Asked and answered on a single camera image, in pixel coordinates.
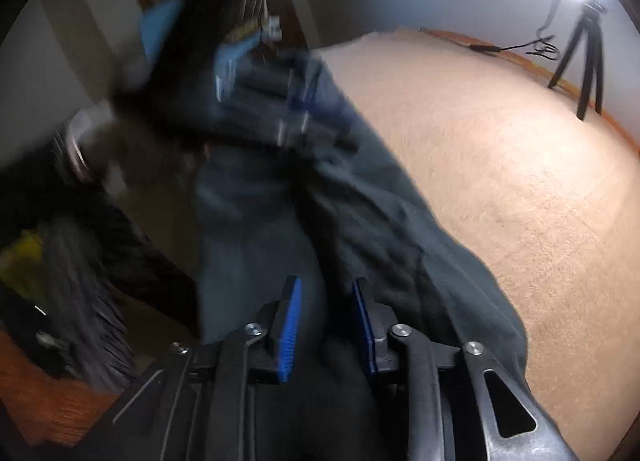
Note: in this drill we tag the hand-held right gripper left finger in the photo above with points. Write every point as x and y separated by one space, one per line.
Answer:
290 331

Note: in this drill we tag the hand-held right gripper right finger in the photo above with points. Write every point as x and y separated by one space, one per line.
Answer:
364 326

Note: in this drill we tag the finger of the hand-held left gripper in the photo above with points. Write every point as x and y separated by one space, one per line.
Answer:
260 76
295 126

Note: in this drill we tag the black pants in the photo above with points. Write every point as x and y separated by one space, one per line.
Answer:
375 221

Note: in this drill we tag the person's left hand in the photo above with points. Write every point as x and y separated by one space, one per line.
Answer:
130 151

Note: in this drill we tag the small black tripod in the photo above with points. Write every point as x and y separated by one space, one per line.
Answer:
587 66

